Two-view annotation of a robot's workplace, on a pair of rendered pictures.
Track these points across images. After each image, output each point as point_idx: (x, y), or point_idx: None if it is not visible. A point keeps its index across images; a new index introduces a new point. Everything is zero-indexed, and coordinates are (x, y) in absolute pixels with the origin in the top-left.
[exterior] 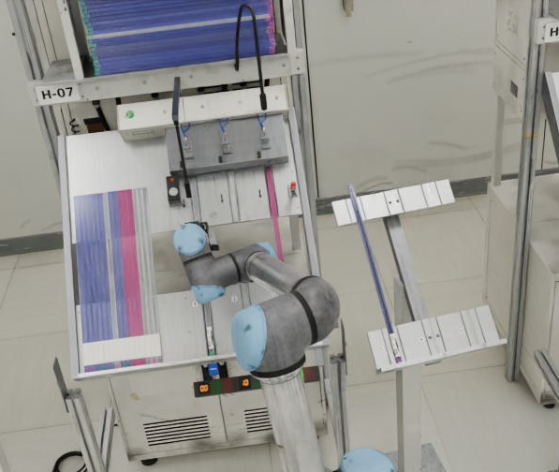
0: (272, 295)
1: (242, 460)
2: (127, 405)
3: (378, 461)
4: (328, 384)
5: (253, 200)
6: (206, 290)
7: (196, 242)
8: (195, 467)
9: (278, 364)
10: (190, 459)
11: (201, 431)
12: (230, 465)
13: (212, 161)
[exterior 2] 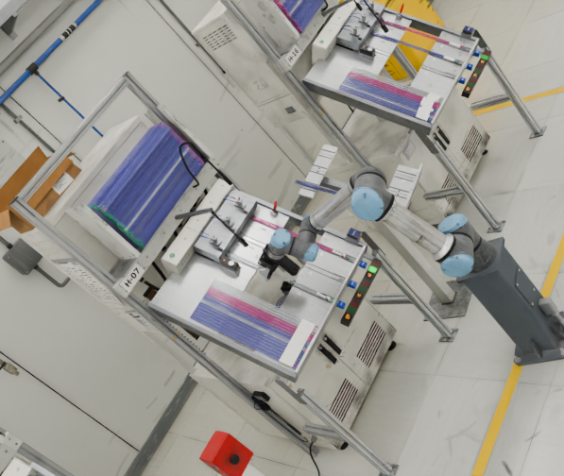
0: (321, 255)
1: (381, 387)
2: (311, 413)
3: (451, 217)
4: (374, 297)
5: (264, 234)
6: (312, 248)
7: (286, 233)
8: (367, 416)
9: (388, 198)
10: (360, 418)
11: (350, 390)
12: (380, 395)
13: (230, 234)
